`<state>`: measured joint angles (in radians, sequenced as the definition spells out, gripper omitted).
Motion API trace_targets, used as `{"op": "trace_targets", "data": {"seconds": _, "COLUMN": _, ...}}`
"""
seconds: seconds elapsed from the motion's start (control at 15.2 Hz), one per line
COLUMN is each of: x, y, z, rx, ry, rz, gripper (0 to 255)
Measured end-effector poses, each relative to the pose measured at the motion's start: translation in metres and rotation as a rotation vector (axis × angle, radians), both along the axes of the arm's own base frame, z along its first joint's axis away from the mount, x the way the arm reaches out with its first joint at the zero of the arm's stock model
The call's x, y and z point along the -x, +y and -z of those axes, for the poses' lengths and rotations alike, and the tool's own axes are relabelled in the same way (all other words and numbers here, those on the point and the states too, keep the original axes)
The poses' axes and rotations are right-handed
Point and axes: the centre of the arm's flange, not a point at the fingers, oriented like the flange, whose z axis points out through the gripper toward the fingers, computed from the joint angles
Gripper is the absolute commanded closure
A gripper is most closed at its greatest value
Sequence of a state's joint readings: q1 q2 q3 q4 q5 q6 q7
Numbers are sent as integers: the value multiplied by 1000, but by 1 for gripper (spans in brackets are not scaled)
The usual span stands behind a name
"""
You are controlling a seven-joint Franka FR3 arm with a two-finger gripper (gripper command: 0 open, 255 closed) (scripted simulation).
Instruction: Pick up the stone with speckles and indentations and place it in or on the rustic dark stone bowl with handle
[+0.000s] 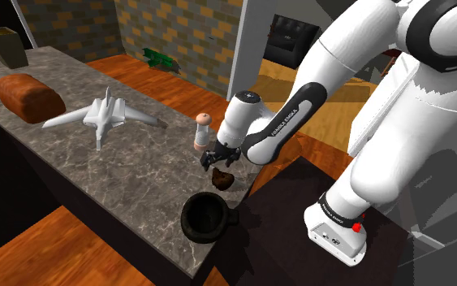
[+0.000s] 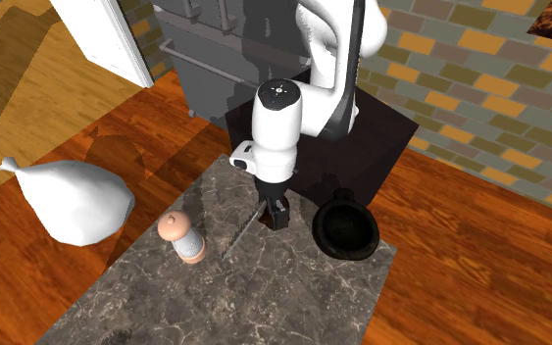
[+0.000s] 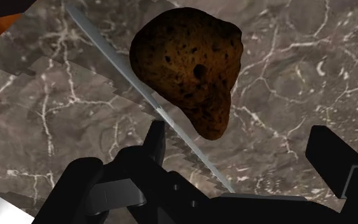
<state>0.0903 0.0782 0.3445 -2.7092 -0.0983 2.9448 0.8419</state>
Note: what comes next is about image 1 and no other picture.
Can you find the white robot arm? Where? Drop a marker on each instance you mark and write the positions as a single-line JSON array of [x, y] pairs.
[[386, 130]]

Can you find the black mug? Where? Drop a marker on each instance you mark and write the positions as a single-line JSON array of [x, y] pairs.
[[206, 217]]

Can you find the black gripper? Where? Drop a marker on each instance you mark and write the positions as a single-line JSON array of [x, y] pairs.
[[225, 152]]

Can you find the potted plant in dark planter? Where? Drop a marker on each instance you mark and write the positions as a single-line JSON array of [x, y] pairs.
[[3, 43]]

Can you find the white toy airplane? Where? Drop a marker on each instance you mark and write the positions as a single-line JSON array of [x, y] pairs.
[[103, 115]]

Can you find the dark robot stand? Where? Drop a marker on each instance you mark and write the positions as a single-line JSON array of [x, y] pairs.
[[291, 233]]

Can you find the brown bread loaf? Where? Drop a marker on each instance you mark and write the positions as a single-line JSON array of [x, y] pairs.
[[29, 98]]

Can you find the black armchair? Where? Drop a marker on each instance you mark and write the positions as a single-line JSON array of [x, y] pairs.
[[289, 39]]

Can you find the pink and white pepper mill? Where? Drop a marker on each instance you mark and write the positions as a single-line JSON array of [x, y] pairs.
[[202, 132]]

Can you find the green toy airplane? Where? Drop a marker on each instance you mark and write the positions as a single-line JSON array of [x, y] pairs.
[[159, 59]]

